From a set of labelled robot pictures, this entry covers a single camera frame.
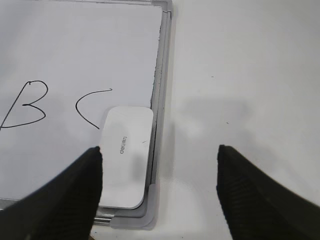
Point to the white whiteboard eraser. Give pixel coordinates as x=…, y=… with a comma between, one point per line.
x=124, y=145

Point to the white framed whiteboard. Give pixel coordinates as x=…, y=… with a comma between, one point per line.
x=63, y=65

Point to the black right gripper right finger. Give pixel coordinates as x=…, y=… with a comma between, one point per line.
x=256, y=207

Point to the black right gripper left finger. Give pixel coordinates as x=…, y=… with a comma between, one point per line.
x=63, y=209

